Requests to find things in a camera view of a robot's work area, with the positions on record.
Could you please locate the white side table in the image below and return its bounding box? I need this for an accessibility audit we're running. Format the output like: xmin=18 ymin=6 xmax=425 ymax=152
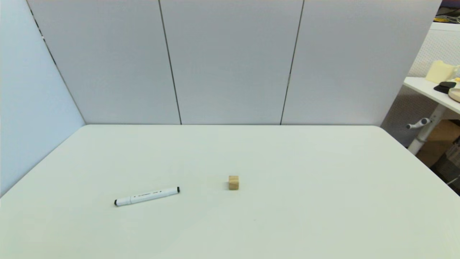
xmin=403 ymin=77 xmax=460 ymax=155

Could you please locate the cream plastic jug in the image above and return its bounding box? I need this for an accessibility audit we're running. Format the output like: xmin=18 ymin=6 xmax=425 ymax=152
xmin=426 ymin=60 xmax=460 ymax=84

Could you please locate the flat black object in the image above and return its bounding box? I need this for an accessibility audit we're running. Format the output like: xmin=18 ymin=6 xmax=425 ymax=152
xmin=434 ymin=81 xmax=457 ymax=94

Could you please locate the brown cardboard box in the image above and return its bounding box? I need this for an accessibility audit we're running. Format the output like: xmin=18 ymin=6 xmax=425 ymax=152
xmin=416 ymin=119 xmax=460 ymax=168

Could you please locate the grey mesh basket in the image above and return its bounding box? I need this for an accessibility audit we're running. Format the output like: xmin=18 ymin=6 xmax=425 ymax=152
xmin=431 ymin=142 xmax=460 ymax=185

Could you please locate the white crank handle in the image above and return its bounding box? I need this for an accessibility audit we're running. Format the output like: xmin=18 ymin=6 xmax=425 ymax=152
xmin=406 ymin=118 xmax=431 ymax=130

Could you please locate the white marker with black caps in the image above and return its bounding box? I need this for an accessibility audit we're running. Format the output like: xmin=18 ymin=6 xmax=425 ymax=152
xmin=114 ymin=186 xmax=180 ymax=207

